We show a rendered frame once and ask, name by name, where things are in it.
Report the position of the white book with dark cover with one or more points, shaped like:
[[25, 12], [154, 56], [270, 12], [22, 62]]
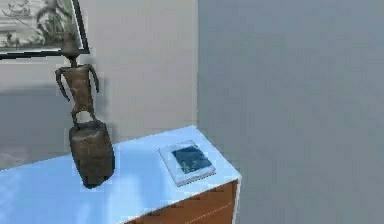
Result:
[[188, 162]]

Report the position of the white topped brown cupboard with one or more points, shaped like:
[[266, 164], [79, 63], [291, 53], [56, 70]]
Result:
[[140, 186]]

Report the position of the brown figure statue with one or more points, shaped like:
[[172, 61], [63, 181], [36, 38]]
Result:
[[90, 146]]

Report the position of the black framed wall picture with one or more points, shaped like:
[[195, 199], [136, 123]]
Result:
[[36, 23]]

